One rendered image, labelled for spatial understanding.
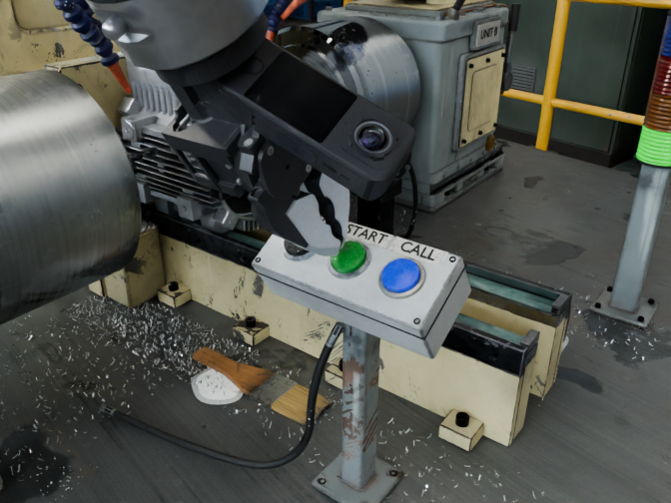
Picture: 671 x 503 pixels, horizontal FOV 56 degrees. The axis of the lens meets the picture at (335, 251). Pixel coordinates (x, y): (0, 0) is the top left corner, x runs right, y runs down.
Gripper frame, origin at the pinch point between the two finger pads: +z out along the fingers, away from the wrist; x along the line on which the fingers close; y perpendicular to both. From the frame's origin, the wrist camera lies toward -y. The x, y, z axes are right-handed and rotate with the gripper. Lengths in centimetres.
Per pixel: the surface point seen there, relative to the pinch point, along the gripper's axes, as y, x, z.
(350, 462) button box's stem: 0.0, 11.2, 22.4
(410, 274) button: -6.0, -0.2, 1.6
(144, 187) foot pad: 45.1, -7.1, 16.6
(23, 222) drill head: 29.3, 10.0, -3.1
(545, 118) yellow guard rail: 75, -199, 192
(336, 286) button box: -0.4, 2.5, 2.4
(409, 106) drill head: 29, -48, 36
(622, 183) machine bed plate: 2, -78, 80
